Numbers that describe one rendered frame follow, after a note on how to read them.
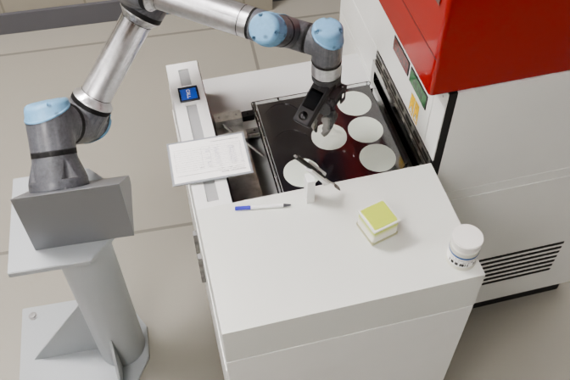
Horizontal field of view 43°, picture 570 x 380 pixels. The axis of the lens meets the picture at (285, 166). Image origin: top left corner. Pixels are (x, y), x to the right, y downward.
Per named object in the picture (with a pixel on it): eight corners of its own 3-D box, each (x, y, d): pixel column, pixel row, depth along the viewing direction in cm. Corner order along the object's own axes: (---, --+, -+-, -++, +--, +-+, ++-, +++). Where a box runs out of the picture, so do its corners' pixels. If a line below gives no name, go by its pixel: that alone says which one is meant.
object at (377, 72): (374, 81, 227) (377, 58, 219) (425, 188, 199) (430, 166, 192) (369, 81, 226) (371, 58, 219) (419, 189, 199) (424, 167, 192)
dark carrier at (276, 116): (367, 86, 218) (368, 84, 218) (407, 171, 197) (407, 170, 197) (256, 106, 213) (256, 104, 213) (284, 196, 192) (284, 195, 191)
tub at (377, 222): (380, 214, 179) (382, 198, 174) (398, 236, 175) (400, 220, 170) (354, 226, 177) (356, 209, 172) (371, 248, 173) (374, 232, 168)
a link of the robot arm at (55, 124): (19, 155, 184) (10, 102, 183) (52, 149, 197) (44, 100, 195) (58, 150, 180) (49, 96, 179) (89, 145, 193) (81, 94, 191)
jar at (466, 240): (468, 243, 174) (476, 220, 166) (480, 268, 169) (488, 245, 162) (440, 249, 173) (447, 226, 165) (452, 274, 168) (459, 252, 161)
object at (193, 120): (201, 92, 227) (196, 59, 216) (236, 234, 193) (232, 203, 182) (171, 97, 226) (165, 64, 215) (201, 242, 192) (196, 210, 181)
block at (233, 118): (240, 115, 213) (239, 108, 210) (243, 124, 210) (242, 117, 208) (213, 120, 211) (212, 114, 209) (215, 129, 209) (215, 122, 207)
